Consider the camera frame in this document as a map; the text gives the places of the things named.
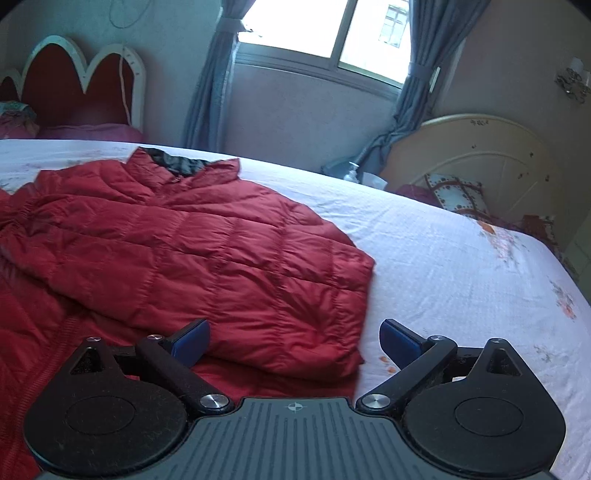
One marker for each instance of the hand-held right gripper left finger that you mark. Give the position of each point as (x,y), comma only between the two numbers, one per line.
(191,344)

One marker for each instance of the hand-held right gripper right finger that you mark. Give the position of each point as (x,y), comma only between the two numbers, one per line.
(398,342)

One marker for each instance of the red quilted puffer jacket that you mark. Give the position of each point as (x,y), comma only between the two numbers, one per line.
(184,258)

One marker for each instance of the white floral bed sheet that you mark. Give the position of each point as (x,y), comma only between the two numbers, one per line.
(461,277)

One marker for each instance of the patterned pillow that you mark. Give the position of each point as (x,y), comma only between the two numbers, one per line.
(457,193)

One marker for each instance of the cream round headboard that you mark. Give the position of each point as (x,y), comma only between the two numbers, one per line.
(485,161)

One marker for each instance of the pink bedding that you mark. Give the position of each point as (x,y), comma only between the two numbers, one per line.
(69,131)

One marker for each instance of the grey curtain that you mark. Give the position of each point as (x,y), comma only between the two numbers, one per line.
(415,78)
(214,78)

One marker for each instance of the red scalloped headboard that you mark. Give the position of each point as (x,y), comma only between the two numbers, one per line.
(78,87)

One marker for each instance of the window with white frame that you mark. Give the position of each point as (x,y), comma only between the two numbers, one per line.
(332,37)

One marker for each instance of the crystal wall lamp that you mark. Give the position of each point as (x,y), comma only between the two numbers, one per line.
(575,83)

